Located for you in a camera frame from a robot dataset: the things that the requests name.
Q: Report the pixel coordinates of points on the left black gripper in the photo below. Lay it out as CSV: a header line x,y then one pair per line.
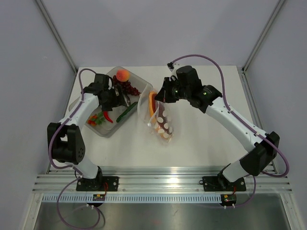
x,y
118,101

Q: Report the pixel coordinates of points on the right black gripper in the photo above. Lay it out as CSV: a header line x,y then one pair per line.
x,y
164,95

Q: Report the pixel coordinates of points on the red chili pepper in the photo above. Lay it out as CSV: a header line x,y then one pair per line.
x,y
106,116

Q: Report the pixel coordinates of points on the red orange meat slab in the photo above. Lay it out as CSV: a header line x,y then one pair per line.
x,y
159,118

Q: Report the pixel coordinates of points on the clear zip top bag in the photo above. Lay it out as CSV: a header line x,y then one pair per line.
x,y
143,111

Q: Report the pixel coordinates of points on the green cucumber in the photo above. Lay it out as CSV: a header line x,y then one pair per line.
x,y
124,114

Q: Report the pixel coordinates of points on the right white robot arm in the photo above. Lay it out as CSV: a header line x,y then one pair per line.
x,y
260,145

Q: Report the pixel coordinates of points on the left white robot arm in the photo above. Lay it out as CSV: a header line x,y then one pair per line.
x,y
66,148

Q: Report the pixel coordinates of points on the clear plastic food bin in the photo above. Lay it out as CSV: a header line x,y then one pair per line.
x,y
107,129

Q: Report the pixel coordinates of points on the silver grey fish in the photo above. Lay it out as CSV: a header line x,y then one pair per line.
x,y
124,100

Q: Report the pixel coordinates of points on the dark red grape bunch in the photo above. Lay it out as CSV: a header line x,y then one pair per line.
x,y
126,87

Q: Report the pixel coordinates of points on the red green radish bunch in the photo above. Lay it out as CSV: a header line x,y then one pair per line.
x,y
96,119

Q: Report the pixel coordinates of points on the orange peach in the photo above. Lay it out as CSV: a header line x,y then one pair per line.
x,y
123,75

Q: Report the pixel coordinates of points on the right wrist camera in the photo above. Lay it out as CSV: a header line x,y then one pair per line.
x,y
173,66

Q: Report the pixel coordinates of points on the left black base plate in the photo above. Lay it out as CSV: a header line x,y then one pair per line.
x,y
106,183

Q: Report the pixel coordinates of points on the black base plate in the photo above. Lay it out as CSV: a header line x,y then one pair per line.
x,y
106,183
212,184

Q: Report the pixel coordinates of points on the aluminium mounting rail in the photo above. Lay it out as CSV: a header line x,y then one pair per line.
x,y
163,180

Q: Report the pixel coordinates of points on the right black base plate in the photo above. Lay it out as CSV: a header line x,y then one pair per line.
x,y
212,184

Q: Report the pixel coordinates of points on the white slotted cable duct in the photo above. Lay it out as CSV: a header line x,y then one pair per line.
x,y
133,198

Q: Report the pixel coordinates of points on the left aluminium frame post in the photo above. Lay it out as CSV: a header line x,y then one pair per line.
x,y
55,33

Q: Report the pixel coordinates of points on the aluminium frame post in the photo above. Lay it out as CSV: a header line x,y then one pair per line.
x,y
264,33
55,33

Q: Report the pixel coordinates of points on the right aluminium frame post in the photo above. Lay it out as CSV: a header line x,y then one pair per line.
x,y
264,33

